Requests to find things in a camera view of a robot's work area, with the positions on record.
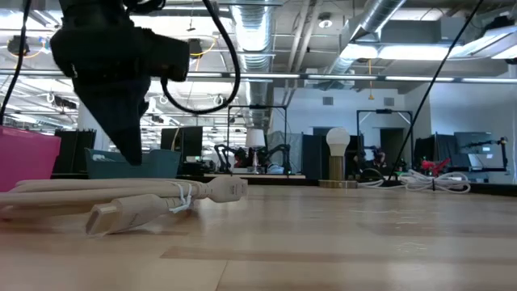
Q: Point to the white ceiling detector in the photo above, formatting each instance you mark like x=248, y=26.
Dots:
x=325, y=23

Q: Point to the teal plastic bin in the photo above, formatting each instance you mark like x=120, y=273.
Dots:
x=161, y=163

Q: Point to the black partition panel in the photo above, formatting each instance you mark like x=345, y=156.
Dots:
x=313, y=153

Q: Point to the slim silver ventilation duct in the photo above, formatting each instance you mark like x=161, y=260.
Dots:
x=379, y=18

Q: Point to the long ceiling light strip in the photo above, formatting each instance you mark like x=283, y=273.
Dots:
x=323, y=76

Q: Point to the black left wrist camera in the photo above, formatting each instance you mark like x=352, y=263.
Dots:
x=171, y=56

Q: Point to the red translucent plastic bin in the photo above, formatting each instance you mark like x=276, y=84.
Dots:
x=24, y=157

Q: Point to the wide silver ventilation duct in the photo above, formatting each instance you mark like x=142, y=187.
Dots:
x=254, y=32

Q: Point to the white shade table lamp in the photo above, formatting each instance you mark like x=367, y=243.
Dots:
x=255, y=138

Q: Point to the black cabinet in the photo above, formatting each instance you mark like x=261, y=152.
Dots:
x=74, y=153

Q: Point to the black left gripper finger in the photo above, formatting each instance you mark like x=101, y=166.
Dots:
x=117, y=109

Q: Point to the black articulated stand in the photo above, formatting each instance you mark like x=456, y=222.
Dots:
x=503, y=155

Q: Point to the black gantry frame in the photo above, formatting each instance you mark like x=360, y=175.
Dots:
x=258, y=106
x=383, y=110

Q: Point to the grey background monitor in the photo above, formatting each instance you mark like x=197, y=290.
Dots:
x=472, y=139

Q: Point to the black background monitor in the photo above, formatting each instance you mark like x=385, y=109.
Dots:
x=182, y=141

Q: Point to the red background object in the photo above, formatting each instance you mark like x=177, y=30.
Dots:
x=438, y=166

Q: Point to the bulb lamp with brass base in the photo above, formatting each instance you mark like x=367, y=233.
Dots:
x=338, y=139

